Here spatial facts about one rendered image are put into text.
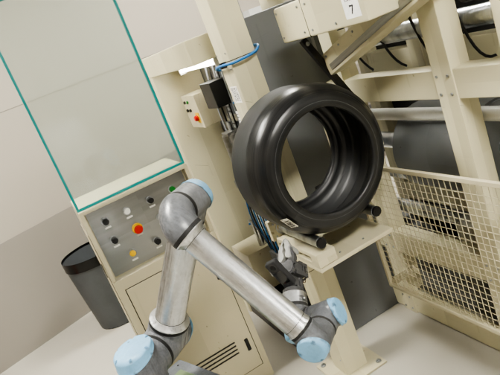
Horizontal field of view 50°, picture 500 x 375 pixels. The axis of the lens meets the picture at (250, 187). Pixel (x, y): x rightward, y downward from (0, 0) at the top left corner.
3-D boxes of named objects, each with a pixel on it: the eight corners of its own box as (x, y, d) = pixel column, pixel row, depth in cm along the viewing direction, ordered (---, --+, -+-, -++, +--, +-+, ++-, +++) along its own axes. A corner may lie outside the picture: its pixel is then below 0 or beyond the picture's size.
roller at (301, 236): (277, 220, 239) (286, 222, 241) (275, 231, 239) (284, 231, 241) (318, 236, 208) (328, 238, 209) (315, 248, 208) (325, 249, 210)
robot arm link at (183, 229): (153, 201, 153) (335, 354, 151) (174, 184, 164) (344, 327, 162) (136, 226, 159) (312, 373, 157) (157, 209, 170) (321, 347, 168)
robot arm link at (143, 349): (123, 404, 186) (100, 363, 181) (148, 370, 200) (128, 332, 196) (157, 402, 179) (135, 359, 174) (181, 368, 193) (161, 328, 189)
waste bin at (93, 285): (133, 293, 470) (103, 231, 453) (163, 300, 433) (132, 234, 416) (85, 327, 440) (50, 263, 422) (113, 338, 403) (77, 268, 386)
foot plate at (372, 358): (316, 367, 284) (315, 364, 284) (356, 341, 293) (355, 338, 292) (345, 391, 260) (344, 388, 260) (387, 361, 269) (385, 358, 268)
